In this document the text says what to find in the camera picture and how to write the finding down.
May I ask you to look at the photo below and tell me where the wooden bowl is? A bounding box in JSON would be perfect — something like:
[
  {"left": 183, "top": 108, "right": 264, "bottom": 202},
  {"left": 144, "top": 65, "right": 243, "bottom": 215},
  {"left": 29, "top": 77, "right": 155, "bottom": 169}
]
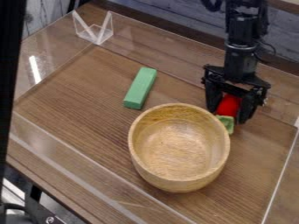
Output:
[{"left": 127, "top": 103, "right": 229, "bottom": 193}]

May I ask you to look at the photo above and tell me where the black table leg frame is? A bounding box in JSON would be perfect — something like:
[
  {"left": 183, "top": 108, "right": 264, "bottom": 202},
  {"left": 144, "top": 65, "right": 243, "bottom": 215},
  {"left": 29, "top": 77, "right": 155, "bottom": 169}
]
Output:
[{"left": 0, "top": 183, "right": 68, "bottom": 224}]

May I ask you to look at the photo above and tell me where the green rectangular block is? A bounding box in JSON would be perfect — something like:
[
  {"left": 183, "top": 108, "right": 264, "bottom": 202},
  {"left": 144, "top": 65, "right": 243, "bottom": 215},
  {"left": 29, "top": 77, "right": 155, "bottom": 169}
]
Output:
[{"left": 123, "top": 67, "right": 156, "bottom": 109}]

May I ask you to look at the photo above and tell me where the red plush fruit green stem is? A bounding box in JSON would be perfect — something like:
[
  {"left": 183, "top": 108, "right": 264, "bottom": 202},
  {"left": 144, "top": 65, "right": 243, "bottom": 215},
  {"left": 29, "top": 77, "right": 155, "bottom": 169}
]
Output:
[{"left": 215, "top": 94, "right": 241, "bottom": 134}]

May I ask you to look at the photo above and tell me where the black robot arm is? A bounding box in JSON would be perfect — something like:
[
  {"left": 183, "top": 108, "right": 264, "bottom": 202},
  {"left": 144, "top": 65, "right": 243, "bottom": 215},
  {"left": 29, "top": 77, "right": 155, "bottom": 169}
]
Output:
[{"left": 201, "top": 0, "right": 271, "bottom": 124}]

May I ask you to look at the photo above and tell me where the black foreground post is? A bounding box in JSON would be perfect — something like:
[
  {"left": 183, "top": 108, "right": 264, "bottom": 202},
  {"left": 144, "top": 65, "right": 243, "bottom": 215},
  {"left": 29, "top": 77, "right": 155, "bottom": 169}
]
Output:
[{"left": 0, "top": 0, "right": 28, "bottom": 193}]

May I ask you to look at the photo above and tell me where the clear acrylic corner bracket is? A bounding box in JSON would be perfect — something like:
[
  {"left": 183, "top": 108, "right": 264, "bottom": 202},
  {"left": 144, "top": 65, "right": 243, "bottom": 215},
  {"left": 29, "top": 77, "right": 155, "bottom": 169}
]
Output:
[{"left": 71, "top": 11, "right": 113, "bottom": 46}]

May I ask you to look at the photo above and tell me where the clear acrylic front wall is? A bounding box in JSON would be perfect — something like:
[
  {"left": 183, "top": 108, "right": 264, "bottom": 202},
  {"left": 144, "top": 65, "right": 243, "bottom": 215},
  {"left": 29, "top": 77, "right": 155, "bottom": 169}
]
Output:
[{"left": 7, "top": 114, "right": 196, "bottom": 224}]

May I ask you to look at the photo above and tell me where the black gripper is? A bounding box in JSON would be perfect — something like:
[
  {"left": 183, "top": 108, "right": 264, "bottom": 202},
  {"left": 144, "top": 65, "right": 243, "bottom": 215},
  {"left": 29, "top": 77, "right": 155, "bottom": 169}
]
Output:
[{"left": 201, "top": 65, "right": 271, "bottom": 124}]

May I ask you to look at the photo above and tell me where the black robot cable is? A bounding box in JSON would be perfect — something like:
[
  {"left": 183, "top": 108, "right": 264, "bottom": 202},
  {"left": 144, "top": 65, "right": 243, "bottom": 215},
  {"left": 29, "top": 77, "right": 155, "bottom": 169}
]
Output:
[{"left": 255, "top": 40, "right": 277, "bottom": 64}]

